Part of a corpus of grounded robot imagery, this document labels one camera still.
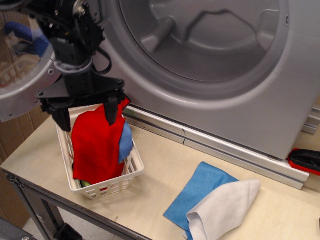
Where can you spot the light green cloth black trim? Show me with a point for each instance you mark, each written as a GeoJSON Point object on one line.
{"type": "Point", "coordinates": [84, 184]}

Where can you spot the metal table frame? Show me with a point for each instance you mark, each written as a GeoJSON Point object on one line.
{"type": "Point", "coordinates": [43, 207]}

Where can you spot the white cloth on table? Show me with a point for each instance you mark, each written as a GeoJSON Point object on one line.
{"type": "Point", "coordinates": [223, 210]}

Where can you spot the small blue cloth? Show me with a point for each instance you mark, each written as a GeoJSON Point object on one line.
{"type": "Point", "coordinates": [125, 143]}

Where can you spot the blue cloth on table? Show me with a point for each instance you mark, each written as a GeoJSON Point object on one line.
{"type": "Point", "coordinates": [205, 180]}

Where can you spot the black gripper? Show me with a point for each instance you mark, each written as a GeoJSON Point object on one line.
{"type": "Point", "coordinates": [80, 90]}

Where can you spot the black box under table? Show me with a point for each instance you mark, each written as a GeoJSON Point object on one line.
{"type": "Point", "coordinates": [66, 232]}

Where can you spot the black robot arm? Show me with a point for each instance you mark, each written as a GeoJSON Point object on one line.
{"type": "Point", "coordinates": [76, 41]}

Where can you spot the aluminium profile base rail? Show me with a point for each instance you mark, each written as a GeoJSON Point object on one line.
{"type": "Point", "coordinates": [200, 145]}

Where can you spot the red and black tool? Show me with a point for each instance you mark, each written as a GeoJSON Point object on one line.
{"type": "Point", "coordinates": [305, 160]}

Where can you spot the red felt cloth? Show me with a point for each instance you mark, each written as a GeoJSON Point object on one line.
{"type": "Point", "coordinates": [96, 146]}

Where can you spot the red cloth with black trim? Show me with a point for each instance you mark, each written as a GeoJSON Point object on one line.
{"type": "Point", "coordinates": [126, 102]}

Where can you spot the white plastic basket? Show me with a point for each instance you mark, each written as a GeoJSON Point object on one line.
{"type": "Point", "coordinates": [132, 167]}

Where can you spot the grey toy laundry machine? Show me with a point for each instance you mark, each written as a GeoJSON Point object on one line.
{"type": "Point", "coordinates": [244, 71]}

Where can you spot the round transparent machine door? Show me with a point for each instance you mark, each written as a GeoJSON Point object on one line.
{"type": "Point", "coordinates": [26, 64]}

